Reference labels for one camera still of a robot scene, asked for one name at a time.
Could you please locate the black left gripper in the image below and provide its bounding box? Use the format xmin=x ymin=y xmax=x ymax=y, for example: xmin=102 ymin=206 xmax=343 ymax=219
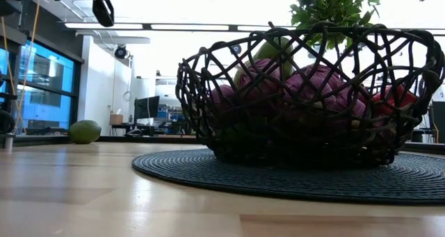
xmin=51 ymin=0 xmax=115 ymax=28

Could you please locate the green pear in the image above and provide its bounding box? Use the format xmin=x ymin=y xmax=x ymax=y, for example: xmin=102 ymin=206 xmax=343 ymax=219
xmin=233 ymin=36 xmax=295 ymax=88

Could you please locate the purple grape bunch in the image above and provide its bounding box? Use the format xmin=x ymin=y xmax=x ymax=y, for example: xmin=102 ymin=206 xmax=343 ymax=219
xmin=208 ymin=58 xmax=369 ymax=126

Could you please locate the bright red chili pepper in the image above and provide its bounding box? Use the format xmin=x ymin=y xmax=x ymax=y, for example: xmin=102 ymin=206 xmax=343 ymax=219
xmin=372 ymin=83 xmax=418 ymax=117

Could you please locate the black woven wicker basket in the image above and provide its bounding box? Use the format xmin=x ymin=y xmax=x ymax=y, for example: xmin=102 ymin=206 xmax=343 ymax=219
xmin=175 ymin=21 xmax=445 ymax=168

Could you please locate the long ceiling light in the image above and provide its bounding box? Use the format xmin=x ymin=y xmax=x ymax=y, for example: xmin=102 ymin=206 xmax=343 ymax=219
xmin=64 ymin=22 xmax=144 ymax=31
xmin=150 ymin=23 xmax=229 ymax=31

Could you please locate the green plant in white pot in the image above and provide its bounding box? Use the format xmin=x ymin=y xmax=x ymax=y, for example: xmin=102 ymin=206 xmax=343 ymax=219
xmin=290 ymin=0 xmax=382 ymax=57

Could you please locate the dark desktop monitor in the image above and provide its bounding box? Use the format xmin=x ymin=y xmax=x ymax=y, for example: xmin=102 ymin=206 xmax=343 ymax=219
xmin=133 ymin=95 xmax=161 ymax=120

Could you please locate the large glass window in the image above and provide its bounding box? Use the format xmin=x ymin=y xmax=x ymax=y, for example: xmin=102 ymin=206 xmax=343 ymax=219
xmin=0 ymin=24 xmax=84 ymax=137

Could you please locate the dark office desk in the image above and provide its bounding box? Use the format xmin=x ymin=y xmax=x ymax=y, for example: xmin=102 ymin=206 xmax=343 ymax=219
xmin=107 ymin=123 xmax=164 ymax=138

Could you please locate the black board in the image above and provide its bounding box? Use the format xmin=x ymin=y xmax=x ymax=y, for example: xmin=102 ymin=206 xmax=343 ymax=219
xmin=430 ymin=100 xmax=445 ymax=145

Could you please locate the round dark woven placemat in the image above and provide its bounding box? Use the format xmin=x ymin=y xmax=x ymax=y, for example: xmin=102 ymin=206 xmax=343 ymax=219
xmin=131 ymin=148 xmax=445 ymax=206

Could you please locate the yellow cable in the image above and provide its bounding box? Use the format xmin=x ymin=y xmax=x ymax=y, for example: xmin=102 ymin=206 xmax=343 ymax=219
xmin=0 ymin=2 xmax=43 ymax=136

